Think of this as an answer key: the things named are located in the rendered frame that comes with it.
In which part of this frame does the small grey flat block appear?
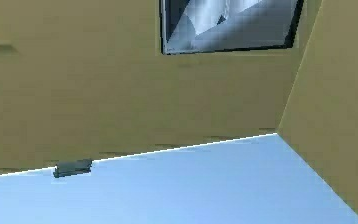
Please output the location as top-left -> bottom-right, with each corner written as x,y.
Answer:
52,158 -> 93,179

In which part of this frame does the black framed grey wall picture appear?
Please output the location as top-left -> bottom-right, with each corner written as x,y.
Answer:
159,0 -> 306,56

